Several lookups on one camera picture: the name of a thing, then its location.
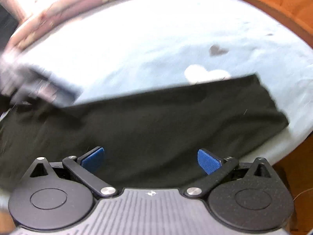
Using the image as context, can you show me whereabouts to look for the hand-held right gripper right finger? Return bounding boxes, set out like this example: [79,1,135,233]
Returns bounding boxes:
[184,148,273,197]

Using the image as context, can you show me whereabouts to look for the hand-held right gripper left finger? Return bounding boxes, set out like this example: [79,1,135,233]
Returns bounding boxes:
[29,147,116,197]

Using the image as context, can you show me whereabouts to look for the black pants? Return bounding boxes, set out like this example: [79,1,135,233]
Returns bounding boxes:
[0,74,289,193]

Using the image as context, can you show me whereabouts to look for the pink floral quilt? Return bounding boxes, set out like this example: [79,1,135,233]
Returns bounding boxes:
[5,0,172,52]

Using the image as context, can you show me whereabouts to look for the blue floral bed sheet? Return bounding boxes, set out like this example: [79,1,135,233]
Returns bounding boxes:
[0,0,313,211]

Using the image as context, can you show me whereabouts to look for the wooden headboard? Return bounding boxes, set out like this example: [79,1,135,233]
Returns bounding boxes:
[203,0,313,52]

